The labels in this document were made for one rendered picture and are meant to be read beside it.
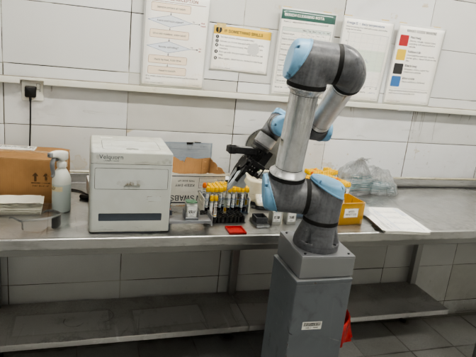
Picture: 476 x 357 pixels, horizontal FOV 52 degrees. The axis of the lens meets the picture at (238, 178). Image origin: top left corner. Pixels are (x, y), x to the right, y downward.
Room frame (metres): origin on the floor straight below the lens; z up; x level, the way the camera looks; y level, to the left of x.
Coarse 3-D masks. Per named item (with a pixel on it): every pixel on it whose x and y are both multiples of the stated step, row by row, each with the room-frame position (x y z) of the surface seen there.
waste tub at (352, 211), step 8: (344, 200) 2.09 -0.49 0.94; (352, 200) 2.06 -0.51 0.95; (360, 200) 2.01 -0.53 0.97; (344, 208) 1.94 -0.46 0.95; (352, 208) 1.95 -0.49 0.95; (360, 208) 1.97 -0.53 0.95; (344, 216) 1.94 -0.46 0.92; (352, 216) 1.96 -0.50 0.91; (360, 216) 1.97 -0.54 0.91; (344, 224) 1.94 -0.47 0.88; (352, 224) 1.96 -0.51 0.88; (360, 224) 1.98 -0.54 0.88
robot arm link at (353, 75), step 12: (348, 48) 1.40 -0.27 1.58; (348, 60) 1.37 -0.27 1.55; (360, 60) 1.40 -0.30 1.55; (348, 72) 1.38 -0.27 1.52; (360, 72) 1.40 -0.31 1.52; (336, 84) 1.41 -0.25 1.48; (348, 84) 1.41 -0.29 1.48; (360, 84) 1.43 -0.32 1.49; (324, 96) 1.56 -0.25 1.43; (336, 96) 1.50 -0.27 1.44; (348, 96) 1.50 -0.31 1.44; (324, 108) 1.57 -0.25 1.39; (336, 108) 1.55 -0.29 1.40; (324, 120) 1.61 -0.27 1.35; (312, 132) 1.69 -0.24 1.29; (324, 132) 1.69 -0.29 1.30
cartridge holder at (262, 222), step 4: (252, 216) 1.86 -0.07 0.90; (256, 216) 1.87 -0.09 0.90; (260, 216) 1.88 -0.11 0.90; (264, 216) 1.86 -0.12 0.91; (252, 220) 1.85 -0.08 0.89; (256, 220) 1.82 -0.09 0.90; (260, 220) 1.83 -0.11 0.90; (264, 220) 1.83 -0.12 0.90; (256, 224) 1.81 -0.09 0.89; (260, 224) 1.81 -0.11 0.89; (264, 224) 1.82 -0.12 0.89; (268, 224) 1.82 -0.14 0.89
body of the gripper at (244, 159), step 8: (256, 144) 1.78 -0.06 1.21; (256, 152) 1.79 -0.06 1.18; (264, 152) 1.80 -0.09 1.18; (240, 160) 1.81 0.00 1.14; (248, 160) 1.76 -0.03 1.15; (256, 160) 1.79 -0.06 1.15; (264, 160) 1.80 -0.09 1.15; (240, 168) 1.77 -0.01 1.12; (248, 168) 1.76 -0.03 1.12; (256, 168) 1.78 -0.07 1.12; (264, 168) 1.78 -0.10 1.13; (256, 176) 1.77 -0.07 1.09
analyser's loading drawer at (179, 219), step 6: (174, 216) 1.73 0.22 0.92; (180, 216) 1.74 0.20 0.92; (198, 216) 1.76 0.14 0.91; (204, 216) 1.76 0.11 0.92; (210, 216) 1.74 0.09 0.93; (174, 222) 1.68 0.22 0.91; (180, 222) 1.69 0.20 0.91; (186, 222) 1.70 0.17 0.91; (192, 222) 1.70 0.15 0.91; (198, 222) 1.71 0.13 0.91; (204, 222) 1.72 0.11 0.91; (210, 222) 1.73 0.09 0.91
